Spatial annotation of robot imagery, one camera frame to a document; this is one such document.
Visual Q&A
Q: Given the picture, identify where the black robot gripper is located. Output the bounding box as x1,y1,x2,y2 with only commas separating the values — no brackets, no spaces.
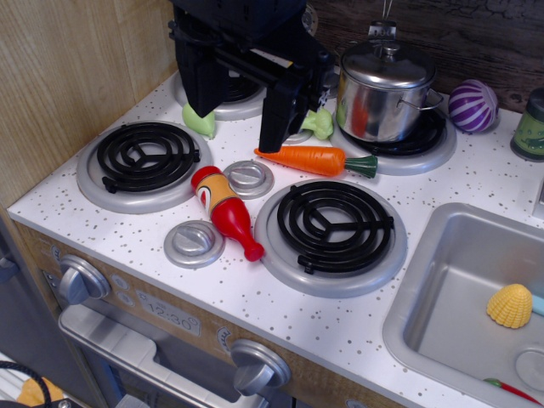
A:
168,1,334,153

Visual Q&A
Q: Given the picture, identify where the shiny steel pot lid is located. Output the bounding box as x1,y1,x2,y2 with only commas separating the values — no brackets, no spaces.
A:
340,40,437,89

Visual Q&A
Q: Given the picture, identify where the shiny steel toy pot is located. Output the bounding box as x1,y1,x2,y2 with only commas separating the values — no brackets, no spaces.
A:
336,64,444,143

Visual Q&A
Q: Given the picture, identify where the back left black burner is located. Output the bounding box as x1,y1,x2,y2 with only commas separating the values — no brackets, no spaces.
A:
172,70,268,122

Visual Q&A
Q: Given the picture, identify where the black burner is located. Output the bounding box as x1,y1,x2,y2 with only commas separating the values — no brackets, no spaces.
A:
76,122,213,214
255,179,407,298
330,110,456,176
172,70,268,122

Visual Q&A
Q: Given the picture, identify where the light green toy pear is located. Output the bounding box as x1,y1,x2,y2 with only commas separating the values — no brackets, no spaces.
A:
182,103,216,139

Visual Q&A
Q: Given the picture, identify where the grey stovetop knob back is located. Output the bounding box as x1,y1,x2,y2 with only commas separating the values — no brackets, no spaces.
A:
282,129,314,145

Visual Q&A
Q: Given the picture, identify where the grey stovetop knob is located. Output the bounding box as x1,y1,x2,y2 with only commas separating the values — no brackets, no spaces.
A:
282,129,314,145
224,161,275,200
163,220,225,269

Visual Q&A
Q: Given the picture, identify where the green toy broccoli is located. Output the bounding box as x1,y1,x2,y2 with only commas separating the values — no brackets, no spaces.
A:
301,108,333,140

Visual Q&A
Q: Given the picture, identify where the grey stovetop knob upper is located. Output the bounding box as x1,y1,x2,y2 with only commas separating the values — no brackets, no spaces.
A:
224,161,275,200

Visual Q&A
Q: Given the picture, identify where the orange toy carrot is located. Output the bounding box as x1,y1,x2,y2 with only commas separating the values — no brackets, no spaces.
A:
254,145,378,179

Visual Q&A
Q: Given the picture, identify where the red toy ketchup bottle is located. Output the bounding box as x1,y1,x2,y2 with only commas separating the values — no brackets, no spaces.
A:
191,166,264,262

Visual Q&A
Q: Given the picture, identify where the front left black burner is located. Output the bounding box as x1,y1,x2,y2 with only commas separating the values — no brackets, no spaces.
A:
76,122,213,214

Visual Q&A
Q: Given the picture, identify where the silver hanging utensil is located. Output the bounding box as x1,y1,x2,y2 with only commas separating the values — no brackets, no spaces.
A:
367,0,397,41

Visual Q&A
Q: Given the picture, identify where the grey stovetop knob lower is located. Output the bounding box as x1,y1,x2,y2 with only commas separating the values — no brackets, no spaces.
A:
163,220,225,269

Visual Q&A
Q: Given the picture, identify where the front right black burner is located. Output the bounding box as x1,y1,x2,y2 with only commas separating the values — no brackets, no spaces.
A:
255,179,407,298

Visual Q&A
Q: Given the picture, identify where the back right black burner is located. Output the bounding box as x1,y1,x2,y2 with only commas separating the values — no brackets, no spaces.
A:
330,110,456,176

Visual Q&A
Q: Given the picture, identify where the purple striped toy onion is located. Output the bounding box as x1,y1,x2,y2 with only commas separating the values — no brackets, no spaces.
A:
448,79,499,133

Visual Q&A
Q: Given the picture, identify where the oven clock display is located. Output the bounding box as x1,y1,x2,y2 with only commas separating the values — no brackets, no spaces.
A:
136,290,201,337

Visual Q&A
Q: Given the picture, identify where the left grey oven knob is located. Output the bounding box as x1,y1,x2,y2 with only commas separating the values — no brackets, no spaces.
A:
59,254,111,305

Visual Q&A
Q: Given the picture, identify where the grey oven knob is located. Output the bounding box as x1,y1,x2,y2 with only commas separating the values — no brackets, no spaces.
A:
230,339,292,396
59,254,111,305

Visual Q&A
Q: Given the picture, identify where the silver toy sink basin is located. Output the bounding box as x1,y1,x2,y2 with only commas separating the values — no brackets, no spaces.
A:
383,203,543,407

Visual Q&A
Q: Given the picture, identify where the right grey oven knob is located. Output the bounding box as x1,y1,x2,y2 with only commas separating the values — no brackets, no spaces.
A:
230,339,292,396

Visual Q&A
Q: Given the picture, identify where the green labelled toy can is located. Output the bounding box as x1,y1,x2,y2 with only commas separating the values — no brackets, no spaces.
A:
510,87,544,162

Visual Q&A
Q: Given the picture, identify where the yellow toy corn piece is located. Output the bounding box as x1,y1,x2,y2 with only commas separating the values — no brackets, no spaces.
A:
486,284,533,329

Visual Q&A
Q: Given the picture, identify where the light blue toy item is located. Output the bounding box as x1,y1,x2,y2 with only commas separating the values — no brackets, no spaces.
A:
527,286,544,316

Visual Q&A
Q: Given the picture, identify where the red toy chili pepper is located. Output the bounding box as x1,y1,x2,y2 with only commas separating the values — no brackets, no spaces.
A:
484,378,542,406

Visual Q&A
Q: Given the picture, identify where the grey oven door handle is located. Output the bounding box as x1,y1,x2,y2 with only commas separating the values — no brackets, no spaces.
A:
59,305,269,407

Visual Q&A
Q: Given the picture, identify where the black cable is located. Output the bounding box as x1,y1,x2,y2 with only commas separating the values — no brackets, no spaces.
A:
0,360,54,408

